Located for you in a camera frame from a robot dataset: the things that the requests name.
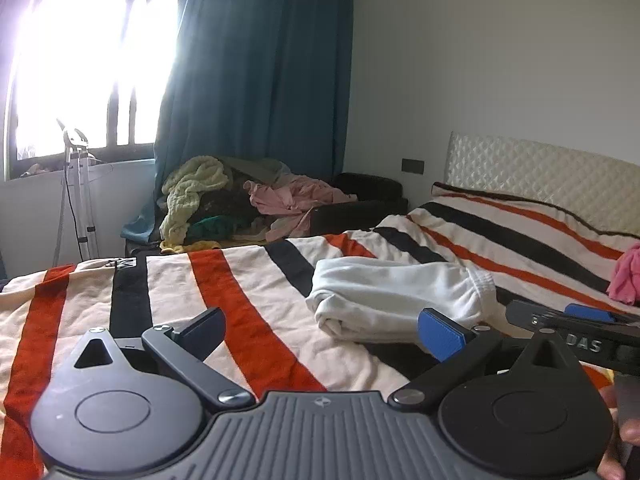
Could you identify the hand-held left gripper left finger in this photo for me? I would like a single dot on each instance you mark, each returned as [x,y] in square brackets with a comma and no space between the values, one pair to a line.
[202,332]

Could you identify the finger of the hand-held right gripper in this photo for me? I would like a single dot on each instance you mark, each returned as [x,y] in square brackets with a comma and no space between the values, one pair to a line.
[590,312]

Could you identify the dark green cloth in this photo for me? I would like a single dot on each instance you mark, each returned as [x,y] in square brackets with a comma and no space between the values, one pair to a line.
[212,227]

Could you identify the black sofa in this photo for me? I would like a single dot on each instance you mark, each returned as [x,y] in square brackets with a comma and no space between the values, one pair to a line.
[365,200]

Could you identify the bright pink cloth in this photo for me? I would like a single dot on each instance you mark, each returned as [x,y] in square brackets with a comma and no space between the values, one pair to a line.
[627,275]

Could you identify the person's right hand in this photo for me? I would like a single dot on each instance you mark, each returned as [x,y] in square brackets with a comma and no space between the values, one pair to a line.
[611,465]

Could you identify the window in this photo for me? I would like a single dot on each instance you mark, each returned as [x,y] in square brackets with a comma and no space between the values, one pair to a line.
[95,50]

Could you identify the grey-olive garment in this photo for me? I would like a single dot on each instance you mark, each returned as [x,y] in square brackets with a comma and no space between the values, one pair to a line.
[260,167]

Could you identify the yellow-green fleece blanket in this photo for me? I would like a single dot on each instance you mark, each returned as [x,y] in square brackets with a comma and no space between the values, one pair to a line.
[192,185]

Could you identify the black wall switch panel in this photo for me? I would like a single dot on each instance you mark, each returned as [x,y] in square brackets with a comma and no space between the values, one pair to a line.
[413,165]

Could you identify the white quilted headboard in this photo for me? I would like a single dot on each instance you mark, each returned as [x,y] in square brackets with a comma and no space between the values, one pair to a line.
[540,170]

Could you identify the metal crutches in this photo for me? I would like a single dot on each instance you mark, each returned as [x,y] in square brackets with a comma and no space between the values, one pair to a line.
[75,185]

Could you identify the pink garment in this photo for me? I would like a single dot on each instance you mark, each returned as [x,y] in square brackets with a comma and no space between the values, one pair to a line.
[295,195]

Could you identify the teal curtain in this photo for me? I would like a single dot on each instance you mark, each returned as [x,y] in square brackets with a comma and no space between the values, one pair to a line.
[260,85]

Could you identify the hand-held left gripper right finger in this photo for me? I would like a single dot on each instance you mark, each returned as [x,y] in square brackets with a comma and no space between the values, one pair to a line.
[442,332]

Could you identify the striped blanket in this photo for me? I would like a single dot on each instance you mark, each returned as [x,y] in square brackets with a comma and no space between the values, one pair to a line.
[250,290]

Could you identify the white pants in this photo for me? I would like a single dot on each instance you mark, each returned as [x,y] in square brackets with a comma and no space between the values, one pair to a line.
[395,295]

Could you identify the yellow cloth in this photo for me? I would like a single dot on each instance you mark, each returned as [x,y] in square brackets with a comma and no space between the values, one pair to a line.
[190,246]

